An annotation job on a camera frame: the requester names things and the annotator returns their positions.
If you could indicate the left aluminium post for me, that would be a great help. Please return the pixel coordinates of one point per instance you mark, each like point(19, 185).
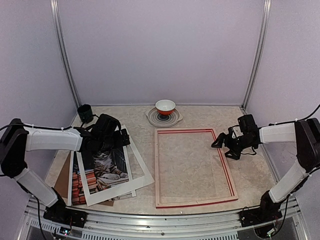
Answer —
point(63, 52)

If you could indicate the orange white bowl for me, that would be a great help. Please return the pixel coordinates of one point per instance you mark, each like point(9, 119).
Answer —
point(165, 107)

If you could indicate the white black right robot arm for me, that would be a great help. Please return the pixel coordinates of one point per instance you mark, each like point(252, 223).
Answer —
point(299, 141)

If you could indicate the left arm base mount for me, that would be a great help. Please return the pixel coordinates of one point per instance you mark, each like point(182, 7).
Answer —
point(63, 215)

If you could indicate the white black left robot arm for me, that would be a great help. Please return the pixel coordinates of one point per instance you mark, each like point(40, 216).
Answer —
point(19, 138)

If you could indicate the white mat board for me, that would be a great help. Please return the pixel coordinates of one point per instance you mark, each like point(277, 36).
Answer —
point(117, 187)

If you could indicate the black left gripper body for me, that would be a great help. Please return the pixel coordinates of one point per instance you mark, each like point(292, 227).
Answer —
point(114, 144)

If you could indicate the dark green mug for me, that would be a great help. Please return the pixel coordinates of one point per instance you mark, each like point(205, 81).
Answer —
point(85, 113)

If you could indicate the red wooden picture frame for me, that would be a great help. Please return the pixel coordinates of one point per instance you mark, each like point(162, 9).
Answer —
point(188, 171)

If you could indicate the cat photo print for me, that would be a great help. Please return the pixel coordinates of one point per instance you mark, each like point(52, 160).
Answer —
point(103, 171)

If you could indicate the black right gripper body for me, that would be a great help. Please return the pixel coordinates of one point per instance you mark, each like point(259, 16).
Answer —
point(239, 144)

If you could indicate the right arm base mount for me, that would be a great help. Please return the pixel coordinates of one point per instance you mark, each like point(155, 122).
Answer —
point(254, 216)

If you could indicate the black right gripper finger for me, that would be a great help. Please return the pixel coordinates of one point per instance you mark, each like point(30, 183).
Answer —
point(221, 140)
point(233, 154)

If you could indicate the right aluminium post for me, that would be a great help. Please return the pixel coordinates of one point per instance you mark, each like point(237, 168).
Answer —
point(258, 54)

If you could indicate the aluminium post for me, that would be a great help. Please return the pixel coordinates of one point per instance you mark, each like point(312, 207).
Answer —
point(258, 54)
point(63, 52)

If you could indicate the grey striped plate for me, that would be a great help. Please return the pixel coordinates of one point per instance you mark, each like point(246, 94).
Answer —
point(163, 121)

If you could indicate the brown backing board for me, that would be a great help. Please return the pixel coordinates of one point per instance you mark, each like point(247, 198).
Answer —
point(62, 180)

